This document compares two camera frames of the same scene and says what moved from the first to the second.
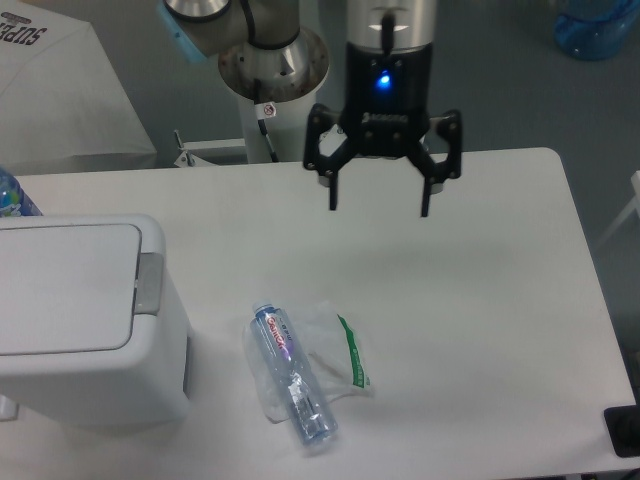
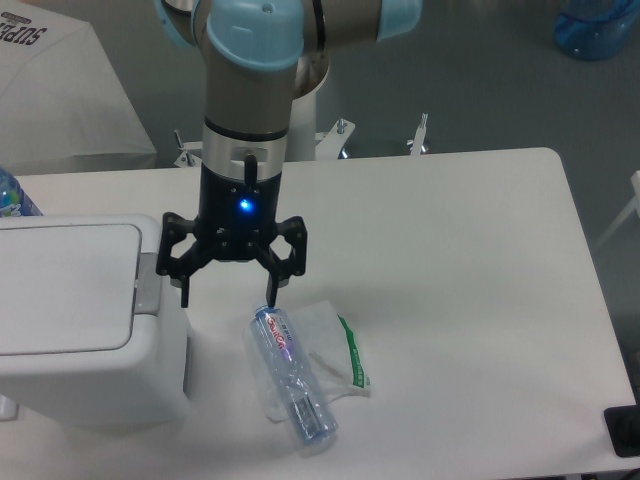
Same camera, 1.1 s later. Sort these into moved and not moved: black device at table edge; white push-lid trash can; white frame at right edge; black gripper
Moved: black gripper
Not moved: white frame at right edge; white push-lid trash can; black device at table edge
